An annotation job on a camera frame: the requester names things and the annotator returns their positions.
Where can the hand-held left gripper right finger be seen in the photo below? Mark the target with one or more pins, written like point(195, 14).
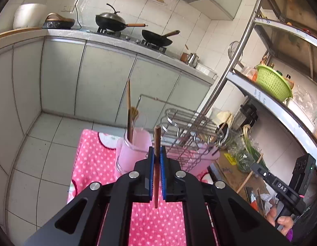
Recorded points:
point(163, 174)

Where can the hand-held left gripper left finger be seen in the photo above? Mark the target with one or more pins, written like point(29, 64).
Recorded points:
point(150, 174)

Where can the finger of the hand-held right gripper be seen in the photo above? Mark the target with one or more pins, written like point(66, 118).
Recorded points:
point(271, 179)

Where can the pink plastic cup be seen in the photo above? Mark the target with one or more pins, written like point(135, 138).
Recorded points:
point(138, 146)

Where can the brown wooden chopstick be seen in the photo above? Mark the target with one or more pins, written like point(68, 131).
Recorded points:
point(128, 94)
point(228, 120)
point(157, 138)

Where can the person's right hand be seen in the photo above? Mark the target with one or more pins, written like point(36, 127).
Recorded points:
point(285, 224)

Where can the crumpled white wrapper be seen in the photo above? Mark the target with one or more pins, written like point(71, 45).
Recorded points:
point(266, 199)

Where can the light wooden chopstick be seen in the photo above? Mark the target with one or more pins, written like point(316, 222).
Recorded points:
point(248, 178)

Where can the red black packet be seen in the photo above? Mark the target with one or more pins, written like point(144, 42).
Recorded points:
point(252, 197)

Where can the green onions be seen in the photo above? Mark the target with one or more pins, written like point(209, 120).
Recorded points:
point(250, 148)

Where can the plastic bag of greens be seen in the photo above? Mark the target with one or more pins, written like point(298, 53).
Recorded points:
point(240, 158)

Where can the cardboard sheet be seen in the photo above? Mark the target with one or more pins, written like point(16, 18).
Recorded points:
point(232, 182)

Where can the yellow packet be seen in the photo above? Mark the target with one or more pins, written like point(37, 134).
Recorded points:
point(230, 158)

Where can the pink plastic tray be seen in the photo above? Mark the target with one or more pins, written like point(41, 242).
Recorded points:
point(209, 160)

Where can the metal dish rack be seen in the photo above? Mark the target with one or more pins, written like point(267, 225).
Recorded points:
point(179, 123)

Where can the pink polka dot tablecloth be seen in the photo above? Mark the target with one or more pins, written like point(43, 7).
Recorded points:
point(97, 164)

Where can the metal utensil holder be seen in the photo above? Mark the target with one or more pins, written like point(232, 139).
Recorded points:
point(222, 139)

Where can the wooden spoon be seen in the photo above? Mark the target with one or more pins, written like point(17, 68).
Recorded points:
point(134, 112)

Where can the metal shelf rack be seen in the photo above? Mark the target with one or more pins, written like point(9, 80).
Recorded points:
point(276, 112)

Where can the black blender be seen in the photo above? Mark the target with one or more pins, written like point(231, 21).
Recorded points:
point(244, 115)

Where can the clear plastic bag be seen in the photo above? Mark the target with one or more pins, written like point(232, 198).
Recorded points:
point(309, 100)

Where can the napa cabbage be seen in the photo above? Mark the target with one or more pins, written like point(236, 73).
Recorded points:
point(225, 115)

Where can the green plastic basket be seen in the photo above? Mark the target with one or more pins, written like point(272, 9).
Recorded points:
point(272, 84)

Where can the bottle with black cap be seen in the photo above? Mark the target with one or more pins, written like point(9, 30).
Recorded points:
point(287, 77)

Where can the orange food packet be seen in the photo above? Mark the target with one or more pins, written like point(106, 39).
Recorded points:
point(252, 74)

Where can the white tray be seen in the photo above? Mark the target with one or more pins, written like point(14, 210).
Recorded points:
point(205, 69)

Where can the steel kettle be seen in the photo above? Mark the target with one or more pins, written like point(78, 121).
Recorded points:
point(193, 60)

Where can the brown cup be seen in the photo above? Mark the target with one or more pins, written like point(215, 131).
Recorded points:
point(184, 57)

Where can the black frying pan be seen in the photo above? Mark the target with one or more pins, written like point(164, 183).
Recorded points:
point(156, 39)

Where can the gas stove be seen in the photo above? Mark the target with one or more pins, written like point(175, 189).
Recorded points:
point(130, 38)

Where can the black wok with lid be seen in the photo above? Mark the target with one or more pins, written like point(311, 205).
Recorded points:
point(109, 21)

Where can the white upper cabinets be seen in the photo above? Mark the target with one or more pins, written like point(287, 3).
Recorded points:
point(225, 2)

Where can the wooden cutting board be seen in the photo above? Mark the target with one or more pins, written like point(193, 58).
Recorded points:
point(15, 33)

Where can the white rice cooker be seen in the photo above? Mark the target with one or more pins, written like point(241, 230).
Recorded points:
point(28, 15)

